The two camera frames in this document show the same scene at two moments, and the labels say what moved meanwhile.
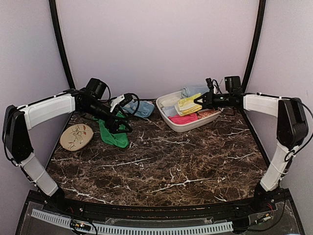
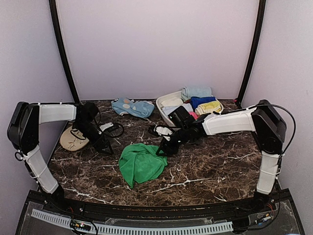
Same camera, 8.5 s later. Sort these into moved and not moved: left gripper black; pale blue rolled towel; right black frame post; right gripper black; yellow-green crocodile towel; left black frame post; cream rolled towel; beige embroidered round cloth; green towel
Moved: yellow-green crocodile towel; left gripper black; right gripper black; green towel
Not moved: left black frame post; pale blue rolled towel; cream rolled towel; beige embroidered round cloth; right black frame post
